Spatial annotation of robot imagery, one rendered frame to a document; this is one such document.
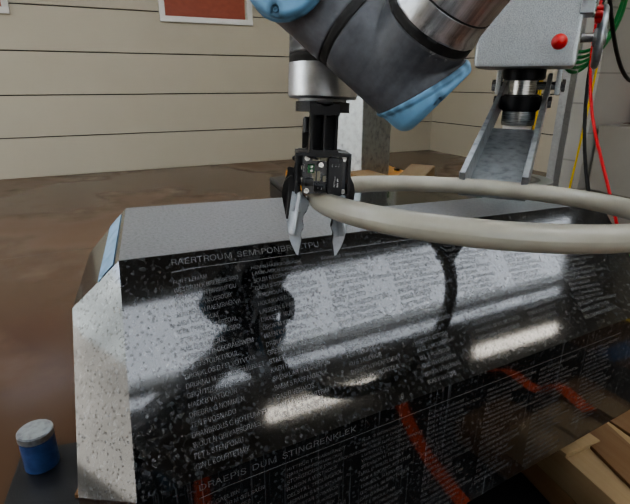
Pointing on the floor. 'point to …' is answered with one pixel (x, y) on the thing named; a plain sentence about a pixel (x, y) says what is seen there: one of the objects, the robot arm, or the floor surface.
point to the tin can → (38, 446)
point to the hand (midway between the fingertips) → (316, 244)
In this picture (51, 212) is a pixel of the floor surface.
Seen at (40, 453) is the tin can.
